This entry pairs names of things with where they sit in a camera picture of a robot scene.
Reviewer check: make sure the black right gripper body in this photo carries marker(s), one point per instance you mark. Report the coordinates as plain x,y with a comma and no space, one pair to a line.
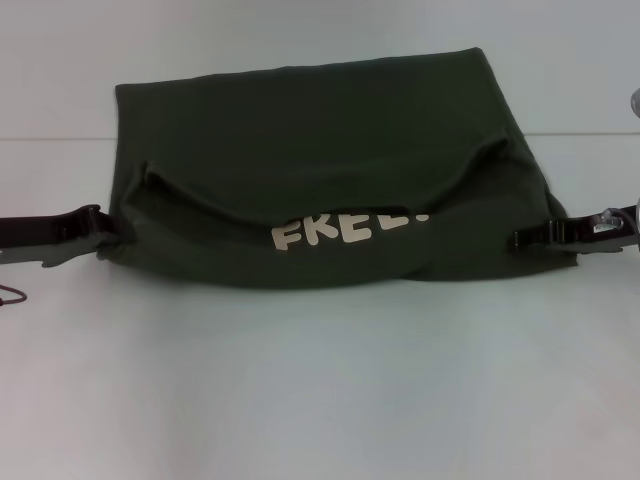
615,237

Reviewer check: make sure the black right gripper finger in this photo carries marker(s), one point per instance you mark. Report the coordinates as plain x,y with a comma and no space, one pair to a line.
545,236

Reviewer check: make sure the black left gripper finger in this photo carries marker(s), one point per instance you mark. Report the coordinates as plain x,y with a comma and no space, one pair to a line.
102,215
75,225

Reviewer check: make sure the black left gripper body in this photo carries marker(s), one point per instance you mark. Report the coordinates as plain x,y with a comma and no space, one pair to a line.
30,225

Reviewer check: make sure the dark green shirt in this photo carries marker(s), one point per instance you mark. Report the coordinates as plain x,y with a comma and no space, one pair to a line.
325,175

